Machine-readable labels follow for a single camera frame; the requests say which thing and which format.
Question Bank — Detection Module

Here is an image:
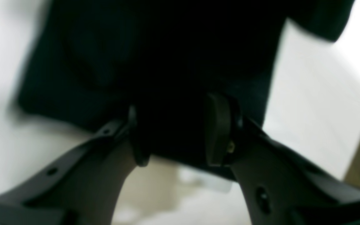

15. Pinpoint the black T-shirt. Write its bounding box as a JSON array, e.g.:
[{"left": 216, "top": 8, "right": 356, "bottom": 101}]
[{"left": 15, "top": 0, "right": 354, "bottom": 181}]

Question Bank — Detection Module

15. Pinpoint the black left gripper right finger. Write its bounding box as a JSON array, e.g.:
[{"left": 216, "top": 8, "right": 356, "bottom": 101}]
[{"left": 204, "top": 93, "right": 360, "bottom": 225}]

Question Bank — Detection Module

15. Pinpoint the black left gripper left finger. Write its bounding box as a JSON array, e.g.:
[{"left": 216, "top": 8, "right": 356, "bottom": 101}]
[{"left": 0, "top": 106, "right": 150, "bottom": 225}]

